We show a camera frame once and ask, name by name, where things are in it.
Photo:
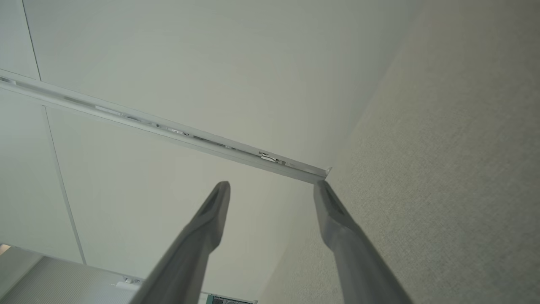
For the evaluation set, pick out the grey metal partition post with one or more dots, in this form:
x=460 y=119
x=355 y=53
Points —
x=168 y=131

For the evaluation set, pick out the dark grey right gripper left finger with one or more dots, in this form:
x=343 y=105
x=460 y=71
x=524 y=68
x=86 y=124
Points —
x=185 y=266

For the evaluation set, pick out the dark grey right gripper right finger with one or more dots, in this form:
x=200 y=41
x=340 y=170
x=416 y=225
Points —
x=363 y=270

